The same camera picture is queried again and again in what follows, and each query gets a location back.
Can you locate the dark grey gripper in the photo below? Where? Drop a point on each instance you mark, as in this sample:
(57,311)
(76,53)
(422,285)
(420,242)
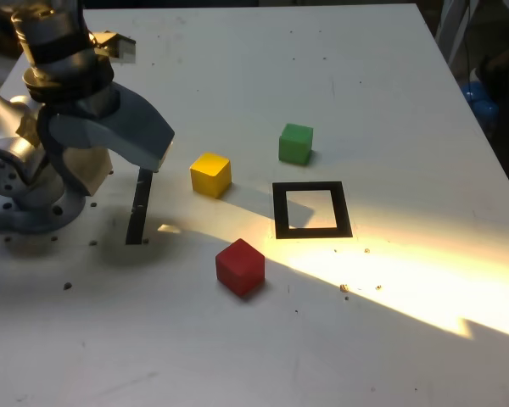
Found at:
(102,99)

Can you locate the yellow cube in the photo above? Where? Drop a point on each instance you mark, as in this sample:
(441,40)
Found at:
(210,174)

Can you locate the red cube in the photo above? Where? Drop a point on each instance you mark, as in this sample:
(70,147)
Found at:
(239,267)

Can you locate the green cube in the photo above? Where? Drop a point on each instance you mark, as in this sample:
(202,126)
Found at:
(296,144)

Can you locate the black tape square outline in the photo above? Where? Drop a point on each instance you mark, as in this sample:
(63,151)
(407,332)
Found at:
(280,212)

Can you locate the black tape strip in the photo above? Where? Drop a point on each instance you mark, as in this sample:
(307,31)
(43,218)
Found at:
(138,212)

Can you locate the blue round object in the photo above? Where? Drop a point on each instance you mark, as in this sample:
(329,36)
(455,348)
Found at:
(479,102)

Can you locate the small white camera box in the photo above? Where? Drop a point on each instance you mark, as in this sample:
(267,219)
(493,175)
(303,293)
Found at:
(116,44)

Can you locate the white metal frame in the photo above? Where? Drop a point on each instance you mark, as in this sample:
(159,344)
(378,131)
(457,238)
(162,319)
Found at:
(454,29)

